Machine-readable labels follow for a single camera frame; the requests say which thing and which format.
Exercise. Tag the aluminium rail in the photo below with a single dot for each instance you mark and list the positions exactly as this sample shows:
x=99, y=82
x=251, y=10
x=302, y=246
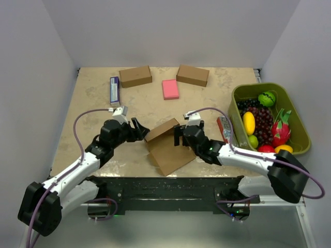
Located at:
x=272, y=200

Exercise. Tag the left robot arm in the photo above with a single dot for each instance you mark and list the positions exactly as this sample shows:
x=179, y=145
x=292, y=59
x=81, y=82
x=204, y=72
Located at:
x=42, y=205

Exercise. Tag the left folded cardboard box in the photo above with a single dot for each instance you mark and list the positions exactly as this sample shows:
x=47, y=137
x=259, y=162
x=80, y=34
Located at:
x=135, y=76

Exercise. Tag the pink dragon fruit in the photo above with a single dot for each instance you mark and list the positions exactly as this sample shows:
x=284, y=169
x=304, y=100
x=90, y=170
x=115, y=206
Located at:
x=281, y=131

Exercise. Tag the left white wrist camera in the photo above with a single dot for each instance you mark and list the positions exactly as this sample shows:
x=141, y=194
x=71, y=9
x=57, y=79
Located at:
x=119, y=114

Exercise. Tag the yellow toy lemon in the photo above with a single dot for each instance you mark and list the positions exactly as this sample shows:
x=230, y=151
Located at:
x=249, y=123

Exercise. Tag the green toy melon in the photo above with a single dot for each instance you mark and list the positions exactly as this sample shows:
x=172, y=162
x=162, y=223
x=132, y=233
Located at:
x=267, y=99

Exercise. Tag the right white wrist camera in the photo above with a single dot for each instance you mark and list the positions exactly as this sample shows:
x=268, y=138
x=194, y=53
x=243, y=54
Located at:
x=193, y=118

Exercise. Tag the black grape bunch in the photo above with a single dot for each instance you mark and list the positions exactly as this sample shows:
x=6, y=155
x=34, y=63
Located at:
x=242, y=105

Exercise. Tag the olive green plastic bin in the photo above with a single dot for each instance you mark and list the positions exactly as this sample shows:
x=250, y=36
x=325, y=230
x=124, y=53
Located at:
x=299, y=140

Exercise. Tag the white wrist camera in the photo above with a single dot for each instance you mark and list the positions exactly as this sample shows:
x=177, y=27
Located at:
x=119, y=114
x=193, y=118

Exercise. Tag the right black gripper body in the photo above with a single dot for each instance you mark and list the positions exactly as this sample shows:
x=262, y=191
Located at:
x=184, y=141

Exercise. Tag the pink sticky note pad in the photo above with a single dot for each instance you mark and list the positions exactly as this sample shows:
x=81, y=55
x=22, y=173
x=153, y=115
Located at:
x=170, y=89

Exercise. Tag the right folded cardboard box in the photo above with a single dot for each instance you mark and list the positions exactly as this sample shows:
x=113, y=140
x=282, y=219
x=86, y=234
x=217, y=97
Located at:
x=192, y=75

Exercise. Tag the brown cardboard box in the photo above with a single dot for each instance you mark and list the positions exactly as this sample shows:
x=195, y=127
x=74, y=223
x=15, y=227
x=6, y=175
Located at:
x=163, y=154

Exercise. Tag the orange yellow mango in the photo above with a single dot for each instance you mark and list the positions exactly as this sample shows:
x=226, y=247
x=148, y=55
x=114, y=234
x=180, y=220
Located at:
x=284, y=147

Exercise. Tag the red silver snack packet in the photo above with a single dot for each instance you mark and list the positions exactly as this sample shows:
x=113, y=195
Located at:
x=224, y=128

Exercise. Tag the black base frame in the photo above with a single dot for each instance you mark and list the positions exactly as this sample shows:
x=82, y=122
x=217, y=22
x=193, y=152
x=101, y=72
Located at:
x=119, y=195

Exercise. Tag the red toy apple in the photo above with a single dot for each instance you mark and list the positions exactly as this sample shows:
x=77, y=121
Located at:
x=266, y=149

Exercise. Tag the green toy lime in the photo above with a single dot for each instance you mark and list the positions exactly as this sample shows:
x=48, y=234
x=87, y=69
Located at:
x=253, y=140

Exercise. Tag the dark red grape bunch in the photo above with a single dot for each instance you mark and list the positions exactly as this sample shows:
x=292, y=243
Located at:
x=264, y=121

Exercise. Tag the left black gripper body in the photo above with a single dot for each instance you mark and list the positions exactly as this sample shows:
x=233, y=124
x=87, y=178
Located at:
x=131, y=135

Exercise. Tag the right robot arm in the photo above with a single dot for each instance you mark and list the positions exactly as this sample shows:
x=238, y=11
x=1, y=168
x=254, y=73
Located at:
x=287, y=176

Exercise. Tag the purple toothpaste box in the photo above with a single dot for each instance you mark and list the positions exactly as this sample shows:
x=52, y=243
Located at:
x=114, y=92

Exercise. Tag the folded cardboard box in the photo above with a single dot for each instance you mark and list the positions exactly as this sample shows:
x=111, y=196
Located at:
x=192, y=75
x=135, y=76

